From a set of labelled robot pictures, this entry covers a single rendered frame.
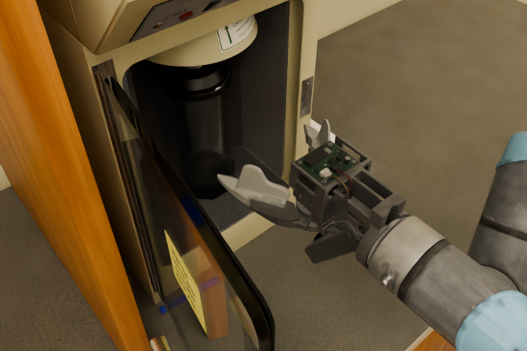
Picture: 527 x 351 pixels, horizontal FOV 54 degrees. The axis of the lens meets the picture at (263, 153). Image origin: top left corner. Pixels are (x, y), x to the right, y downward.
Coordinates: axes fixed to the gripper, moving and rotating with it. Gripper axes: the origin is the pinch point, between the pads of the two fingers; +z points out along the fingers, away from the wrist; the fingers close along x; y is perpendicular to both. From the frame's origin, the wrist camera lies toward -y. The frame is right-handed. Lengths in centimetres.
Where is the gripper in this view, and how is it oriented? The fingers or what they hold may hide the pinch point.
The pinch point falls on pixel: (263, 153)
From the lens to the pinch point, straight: 65.3
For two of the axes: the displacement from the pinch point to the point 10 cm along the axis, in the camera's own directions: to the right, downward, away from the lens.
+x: -7.7, 4.4, -4.6
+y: 0.0, -7.2, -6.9
